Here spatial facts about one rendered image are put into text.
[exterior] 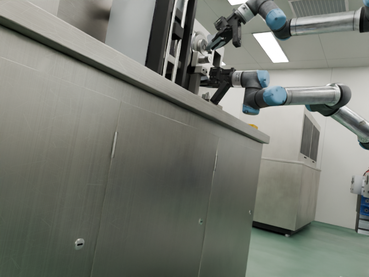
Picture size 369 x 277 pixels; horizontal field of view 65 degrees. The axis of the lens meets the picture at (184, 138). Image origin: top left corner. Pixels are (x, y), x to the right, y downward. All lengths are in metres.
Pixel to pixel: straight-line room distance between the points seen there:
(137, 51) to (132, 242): 0.70
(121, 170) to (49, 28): 0.32
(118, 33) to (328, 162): 4.86
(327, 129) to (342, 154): 0.50
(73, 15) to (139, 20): 0.28
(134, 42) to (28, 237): 0.83
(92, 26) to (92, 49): 0.84
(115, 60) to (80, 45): 0.08
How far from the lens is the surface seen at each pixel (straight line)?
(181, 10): 1.16
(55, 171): 0.56
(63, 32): 0.53
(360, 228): 1.67
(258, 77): 1.29
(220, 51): 2.39
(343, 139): 5.70
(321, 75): 6.02
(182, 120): 0.83
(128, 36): 1.22
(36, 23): 0.51
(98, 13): 1.44
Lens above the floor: 0.71
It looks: 5 degrees up
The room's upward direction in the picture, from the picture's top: 9 degrees clockwise
